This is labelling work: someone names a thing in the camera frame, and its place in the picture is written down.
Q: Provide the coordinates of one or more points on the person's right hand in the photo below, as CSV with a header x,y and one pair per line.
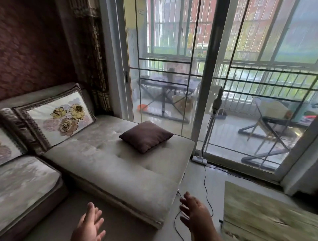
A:
x,y
198,216

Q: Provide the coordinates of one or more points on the person's left hand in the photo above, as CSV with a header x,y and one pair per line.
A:
x,y
87,229

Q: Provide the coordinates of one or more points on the person's right thumb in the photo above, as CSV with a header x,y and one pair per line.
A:
x,y
185,220

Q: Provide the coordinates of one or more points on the person's left thumb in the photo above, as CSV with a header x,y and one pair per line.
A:
x,y
101,235

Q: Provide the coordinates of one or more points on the person's right forearm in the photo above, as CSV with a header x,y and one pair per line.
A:
x,y
207,234

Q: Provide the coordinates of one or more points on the grey fabric corner sofa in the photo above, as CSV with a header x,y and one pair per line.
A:
x,y
104,159

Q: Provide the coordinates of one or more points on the green wooden coffee table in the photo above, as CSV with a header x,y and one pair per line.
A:
x,y
263,213

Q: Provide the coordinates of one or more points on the small brown throw pillow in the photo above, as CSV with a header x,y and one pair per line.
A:
x,y
145,136

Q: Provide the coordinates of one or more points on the blue dustpan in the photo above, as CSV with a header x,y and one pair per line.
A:
x,y
221,114

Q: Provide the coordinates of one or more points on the upright stick vacuum cleaner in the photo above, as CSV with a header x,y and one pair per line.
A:
x,y
215,104

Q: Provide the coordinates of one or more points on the orange plastic basin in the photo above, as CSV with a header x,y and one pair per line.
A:
x,y
142,107

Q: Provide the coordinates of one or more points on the white plastic bucket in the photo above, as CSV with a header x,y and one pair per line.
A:
x,y
177,99

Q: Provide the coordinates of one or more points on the large floral sofa pillow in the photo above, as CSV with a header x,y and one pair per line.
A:
x,y
57,116

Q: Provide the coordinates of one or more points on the folding balcony table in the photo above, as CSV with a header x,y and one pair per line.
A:
x,y
165,85

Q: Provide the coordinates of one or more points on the dark cylindrical container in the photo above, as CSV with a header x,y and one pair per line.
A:
x,y
171,74

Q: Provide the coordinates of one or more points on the sliding glass balcony door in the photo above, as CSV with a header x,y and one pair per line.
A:
x,y
211,62

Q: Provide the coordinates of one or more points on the metal window security railing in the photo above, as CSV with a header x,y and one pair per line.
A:
x,y
260,72

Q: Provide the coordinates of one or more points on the brown patterned curtain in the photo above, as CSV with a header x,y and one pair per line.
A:
x,y
92,57

